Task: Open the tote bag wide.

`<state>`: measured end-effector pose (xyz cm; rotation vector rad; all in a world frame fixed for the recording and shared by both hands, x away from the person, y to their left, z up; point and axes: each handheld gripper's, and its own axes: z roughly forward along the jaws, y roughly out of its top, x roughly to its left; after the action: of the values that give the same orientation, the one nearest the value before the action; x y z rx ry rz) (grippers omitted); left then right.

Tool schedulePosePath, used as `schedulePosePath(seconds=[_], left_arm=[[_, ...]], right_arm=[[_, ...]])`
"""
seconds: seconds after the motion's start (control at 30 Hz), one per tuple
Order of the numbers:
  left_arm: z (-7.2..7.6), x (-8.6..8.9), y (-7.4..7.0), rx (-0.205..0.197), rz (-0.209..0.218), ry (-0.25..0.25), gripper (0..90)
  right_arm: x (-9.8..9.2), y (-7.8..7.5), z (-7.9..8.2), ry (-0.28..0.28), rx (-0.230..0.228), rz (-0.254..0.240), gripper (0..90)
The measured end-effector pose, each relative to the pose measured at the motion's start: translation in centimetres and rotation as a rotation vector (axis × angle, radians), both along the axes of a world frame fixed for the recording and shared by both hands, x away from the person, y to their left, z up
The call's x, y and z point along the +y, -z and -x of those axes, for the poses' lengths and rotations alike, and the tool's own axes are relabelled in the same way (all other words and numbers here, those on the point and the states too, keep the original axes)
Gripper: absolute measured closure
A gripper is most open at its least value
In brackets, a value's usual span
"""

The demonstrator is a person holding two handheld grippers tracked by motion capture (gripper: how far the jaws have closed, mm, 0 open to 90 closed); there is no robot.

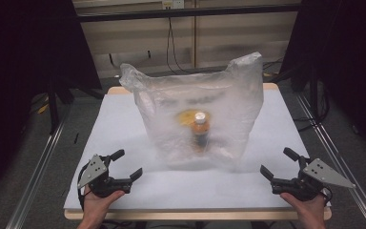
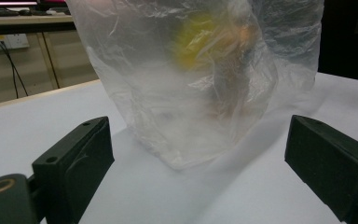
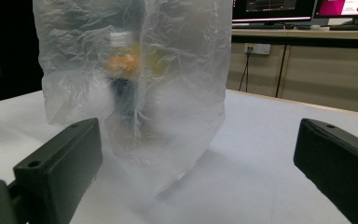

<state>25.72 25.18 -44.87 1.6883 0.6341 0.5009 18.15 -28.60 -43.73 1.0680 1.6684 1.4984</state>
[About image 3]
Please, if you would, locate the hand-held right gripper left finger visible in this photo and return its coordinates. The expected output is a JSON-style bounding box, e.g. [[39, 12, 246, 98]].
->
[[12, 117, 103, 224]]

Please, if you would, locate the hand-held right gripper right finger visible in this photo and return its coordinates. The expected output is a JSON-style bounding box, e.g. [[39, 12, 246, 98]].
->
[[293, 118, 358, 224]]

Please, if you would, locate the bottle with orange label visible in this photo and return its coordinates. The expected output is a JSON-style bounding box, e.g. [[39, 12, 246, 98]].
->
[[104, 30, 144, 125]]

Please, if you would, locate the clear plastic bag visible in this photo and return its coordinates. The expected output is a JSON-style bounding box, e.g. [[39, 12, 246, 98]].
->
[[32, 0, 233, 198]]

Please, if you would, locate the wooden desk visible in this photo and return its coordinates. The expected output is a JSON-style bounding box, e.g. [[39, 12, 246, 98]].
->
[[226, 28, 358, 116]]

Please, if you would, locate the black keyboard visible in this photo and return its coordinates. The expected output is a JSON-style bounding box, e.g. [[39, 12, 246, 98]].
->
[[329, 24, 358, 32]]

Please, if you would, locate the monitor with pink screen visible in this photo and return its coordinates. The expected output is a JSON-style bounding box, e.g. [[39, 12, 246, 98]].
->
[[313, 0, 358, 26]]

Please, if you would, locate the black computer monitor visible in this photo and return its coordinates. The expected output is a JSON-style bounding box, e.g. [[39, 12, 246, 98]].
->
[[232, 0, 318, 24]]

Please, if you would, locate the black power cable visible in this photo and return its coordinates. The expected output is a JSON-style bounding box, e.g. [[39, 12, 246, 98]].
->
[[238, 47, 252, 93]]

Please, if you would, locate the white wall socket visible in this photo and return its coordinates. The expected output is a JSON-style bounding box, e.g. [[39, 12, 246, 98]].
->
[[243, 42, 271, 56]]

